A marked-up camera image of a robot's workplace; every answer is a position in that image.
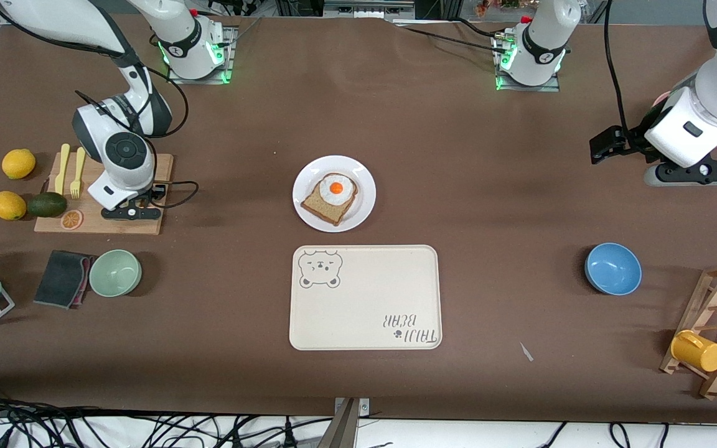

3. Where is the metal frame beam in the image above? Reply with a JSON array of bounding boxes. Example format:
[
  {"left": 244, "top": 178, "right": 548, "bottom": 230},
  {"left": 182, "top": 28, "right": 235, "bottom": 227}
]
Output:
[{"left": 323, "top": 0, "right": 418, "bottom": 19}]

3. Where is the bread slice under egg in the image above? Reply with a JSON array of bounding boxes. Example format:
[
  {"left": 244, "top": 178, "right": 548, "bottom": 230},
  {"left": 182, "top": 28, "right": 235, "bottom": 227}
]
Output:
[{"left": 300, "top": 172, "right": 358, "bottom": 226}]

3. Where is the grey metal bracket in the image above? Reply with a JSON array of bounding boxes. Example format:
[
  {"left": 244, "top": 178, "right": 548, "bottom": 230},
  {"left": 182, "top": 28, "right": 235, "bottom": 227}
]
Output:
[{"left": 318, "top": 397, "right": 370, "bottom": 448}]

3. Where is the black table cable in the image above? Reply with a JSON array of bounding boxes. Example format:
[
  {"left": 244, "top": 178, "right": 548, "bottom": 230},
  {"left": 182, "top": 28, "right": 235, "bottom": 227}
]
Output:
[{"left": 393, "top": 19, "right": 502, "bottom": 52}]

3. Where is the light green bowl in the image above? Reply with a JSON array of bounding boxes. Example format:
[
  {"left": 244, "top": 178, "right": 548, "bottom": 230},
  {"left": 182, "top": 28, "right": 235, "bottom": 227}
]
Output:
[{"left": 88, "top": 249, "right": 143, "bottom": 297}]

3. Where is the yellow mug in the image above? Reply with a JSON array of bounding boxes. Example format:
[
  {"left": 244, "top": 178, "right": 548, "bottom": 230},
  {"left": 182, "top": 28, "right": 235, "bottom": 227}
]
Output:
[{"left": 670, "top": 330, "right": 717, "bottom": 373}]

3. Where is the yellow plastic knife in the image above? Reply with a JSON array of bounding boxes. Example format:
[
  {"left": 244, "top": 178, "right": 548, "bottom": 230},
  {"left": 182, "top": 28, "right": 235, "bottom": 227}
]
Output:
[{"left": 55, "top": 143, "right": 71, "bottom": 196}]

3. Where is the fried egg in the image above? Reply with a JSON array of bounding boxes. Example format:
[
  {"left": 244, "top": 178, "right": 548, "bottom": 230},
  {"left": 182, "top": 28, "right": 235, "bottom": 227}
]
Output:
[{"left": 319, "top": 175, "right": 355, "bottom": 206}]

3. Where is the black floor cable bundle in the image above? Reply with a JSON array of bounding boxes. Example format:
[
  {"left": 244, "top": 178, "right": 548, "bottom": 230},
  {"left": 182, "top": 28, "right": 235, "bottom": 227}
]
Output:
[{"left": 0, "top": 385, "right": 334, "bottom": 448}]

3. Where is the wooden cutting board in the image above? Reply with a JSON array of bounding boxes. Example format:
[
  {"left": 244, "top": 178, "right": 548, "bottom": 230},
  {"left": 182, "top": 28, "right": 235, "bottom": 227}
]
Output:
[{"left": 34, "top": 152, "right": 174, "bottom": 236}]

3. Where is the beige bear print tray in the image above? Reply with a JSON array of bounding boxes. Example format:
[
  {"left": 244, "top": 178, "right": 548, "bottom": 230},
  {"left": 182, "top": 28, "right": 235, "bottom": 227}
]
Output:
[{"left": 289, "top": 245, "right": 443, "bottom": 351}]

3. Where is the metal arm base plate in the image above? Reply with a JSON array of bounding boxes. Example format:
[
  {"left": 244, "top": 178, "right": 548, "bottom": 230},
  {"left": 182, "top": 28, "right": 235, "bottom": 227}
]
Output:
[
  {"left": 494, "top": 31, "right": 561, "bottom": 93},
  {"left": 167, "top": 25, "right": 236, "bottom": 85}
]

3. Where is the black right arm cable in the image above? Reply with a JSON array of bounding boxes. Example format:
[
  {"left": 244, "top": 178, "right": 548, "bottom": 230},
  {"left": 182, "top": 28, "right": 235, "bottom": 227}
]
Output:
[{"left": 75, "top": 62, "right": 199, "bottom": 210}]

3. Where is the blue bowl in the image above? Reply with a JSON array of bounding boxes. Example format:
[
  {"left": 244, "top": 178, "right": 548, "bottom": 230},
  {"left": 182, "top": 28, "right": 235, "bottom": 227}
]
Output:
[{"left": 584, "top": 242, "right": 643, "bottom": 296}]

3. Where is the dark green avocado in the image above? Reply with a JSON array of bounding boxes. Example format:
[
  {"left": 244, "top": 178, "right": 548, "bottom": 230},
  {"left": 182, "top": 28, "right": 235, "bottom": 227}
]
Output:
[{"left": 26, "top": 192, "right": 68, "bottom": 218}]

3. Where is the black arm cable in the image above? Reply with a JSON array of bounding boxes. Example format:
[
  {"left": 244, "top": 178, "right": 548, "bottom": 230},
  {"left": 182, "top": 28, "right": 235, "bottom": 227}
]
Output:
[
  {"left": 75, "top": 62, "right": 199, "bottom": 210},
  {"left": 603, "top": 0, "right": 634, "bottom": 136}
]

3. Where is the yellow lemon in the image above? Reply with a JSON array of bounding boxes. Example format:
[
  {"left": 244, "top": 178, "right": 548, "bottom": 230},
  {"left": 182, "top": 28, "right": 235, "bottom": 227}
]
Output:
[
  {"left": 0, "top": 190, "right": 27, "bottom": 221},
  {"left": 1, "top": 149, "right": 37, "bottom": 180}
]

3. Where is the grey folded cloth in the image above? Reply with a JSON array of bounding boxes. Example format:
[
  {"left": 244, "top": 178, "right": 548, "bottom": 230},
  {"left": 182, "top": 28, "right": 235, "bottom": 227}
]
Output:
[{"left": 33, "top": 250, "right": 96, "bottom": 310}]

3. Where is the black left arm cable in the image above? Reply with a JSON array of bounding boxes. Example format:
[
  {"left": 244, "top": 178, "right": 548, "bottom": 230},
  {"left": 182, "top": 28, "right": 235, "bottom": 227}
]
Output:
[{"left": 603, "top": 0, "right": 634, "bottom": 136}]

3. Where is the yellow plastic fork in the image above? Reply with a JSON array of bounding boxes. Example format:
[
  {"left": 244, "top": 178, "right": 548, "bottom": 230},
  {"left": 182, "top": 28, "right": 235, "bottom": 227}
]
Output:
[{"left": 70, "top": 146, "right": 87, "bottom": 200}]

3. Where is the wooden cup rack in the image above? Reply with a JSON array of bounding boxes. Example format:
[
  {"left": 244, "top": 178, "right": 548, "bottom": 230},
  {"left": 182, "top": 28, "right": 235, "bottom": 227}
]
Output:
[{"left": 659, "top": 263, "right": 717, "bottom": 400}]

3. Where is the white round plate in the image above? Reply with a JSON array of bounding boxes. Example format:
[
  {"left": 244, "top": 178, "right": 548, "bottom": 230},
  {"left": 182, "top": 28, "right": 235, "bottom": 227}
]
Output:
[{"left": 293, "top": 155, "right": 377, "bottom": 233}]

